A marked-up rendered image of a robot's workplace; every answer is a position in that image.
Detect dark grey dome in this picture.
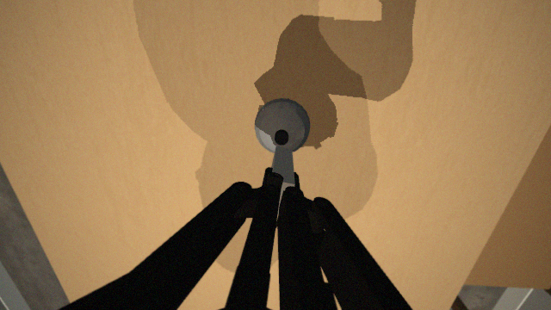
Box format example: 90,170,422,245
255,98,310,153

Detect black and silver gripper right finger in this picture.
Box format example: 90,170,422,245
275,148,412,310

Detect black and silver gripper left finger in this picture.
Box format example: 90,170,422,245
59,146,284,310

